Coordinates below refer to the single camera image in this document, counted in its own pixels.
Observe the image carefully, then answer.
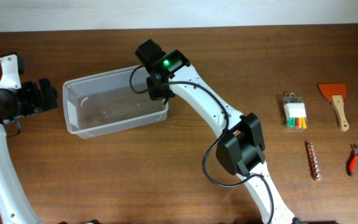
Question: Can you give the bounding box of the copper socket bit rail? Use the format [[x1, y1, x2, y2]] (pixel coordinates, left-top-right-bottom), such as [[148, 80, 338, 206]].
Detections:
[[305, 141, 323, 181]]

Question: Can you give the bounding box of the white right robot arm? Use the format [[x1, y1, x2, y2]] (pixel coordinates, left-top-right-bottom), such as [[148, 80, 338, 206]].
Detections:
[[135, 39, 299, 223]]

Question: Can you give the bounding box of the clear plastic container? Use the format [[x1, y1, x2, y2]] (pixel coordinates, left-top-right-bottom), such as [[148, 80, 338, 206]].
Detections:
[[63, 66, 168, 139]]

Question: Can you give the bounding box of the orange scraper with wooden handle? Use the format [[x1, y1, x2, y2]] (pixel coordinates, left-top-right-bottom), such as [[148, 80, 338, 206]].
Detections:
[[318, 83, 349, 131]]

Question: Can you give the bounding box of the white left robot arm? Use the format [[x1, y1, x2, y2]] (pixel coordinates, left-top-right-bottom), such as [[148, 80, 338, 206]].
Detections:
[[0, 78, 58, 223]]

